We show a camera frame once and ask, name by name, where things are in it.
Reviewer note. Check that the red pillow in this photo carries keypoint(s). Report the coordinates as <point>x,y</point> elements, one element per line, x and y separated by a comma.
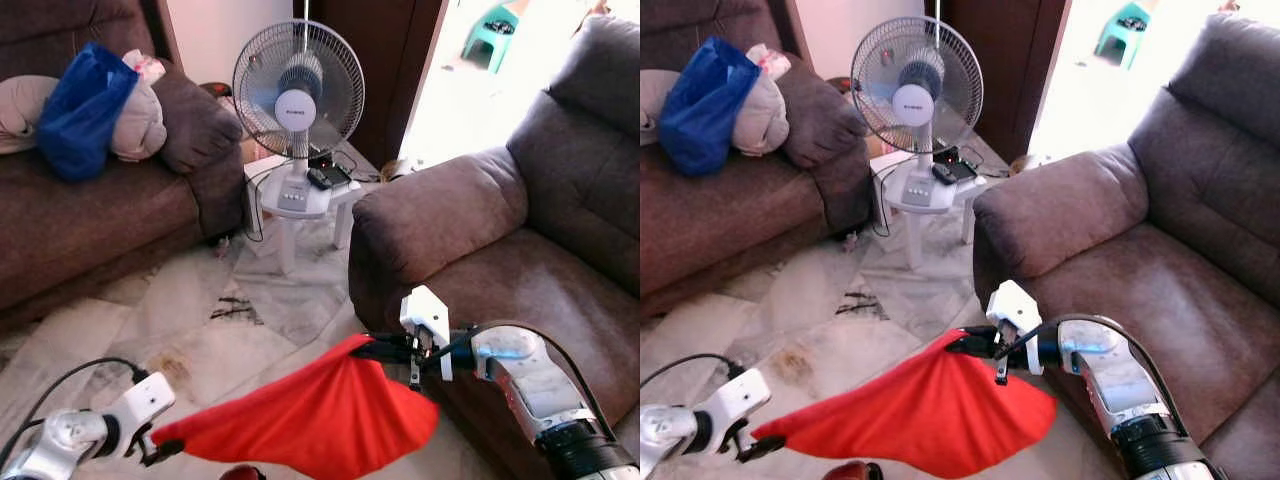
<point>930,415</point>
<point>320,420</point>

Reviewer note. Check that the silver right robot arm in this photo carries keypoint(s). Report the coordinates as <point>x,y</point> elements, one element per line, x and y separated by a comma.
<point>530,380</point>
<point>1120,380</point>

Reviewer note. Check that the brown fabric sofa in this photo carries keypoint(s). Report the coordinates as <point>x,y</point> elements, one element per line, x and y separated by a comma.
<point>560,280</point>
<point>1180,280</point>
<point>90,220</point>
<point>720,220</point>

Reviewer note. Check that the grey pillow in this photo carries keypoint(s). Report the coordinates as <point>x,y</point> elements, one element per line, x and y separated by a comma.
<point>140,125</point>
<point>765,120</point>

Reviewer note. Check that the dark red round object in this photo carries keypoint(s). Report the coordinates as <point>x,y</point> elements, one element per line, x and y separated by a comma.
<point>853,471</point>
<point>242,473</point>

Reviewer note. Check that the black remote control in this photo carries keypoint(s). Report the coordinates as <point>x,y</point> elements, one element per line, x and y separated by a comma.
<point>942,175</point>
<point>318,180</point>

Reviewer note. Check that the white table fan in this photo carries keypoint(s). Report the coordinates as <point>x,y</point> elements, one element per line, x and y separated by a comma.
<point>915,100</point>
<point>297,105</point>

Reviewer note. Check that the dark brown wooden door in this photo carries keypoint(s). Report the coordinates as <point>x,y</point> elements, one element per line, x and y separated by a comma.
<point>400,60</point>
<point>1020,60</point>

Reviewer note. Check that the teal plastic stool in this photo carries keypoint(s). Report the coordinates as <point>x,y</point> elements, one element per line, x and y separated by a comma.
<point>495,35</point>
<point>1125,30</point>

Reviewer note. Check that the white pink printed bag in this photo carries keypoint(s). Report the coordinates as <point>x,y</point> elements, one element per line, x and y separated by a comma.
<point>148,66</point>
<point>770,60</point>

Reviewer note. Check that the blue fabric bag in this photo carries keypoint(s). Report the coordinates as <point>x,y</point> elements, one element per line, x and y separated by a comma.
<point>85,115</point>
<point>705,110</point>

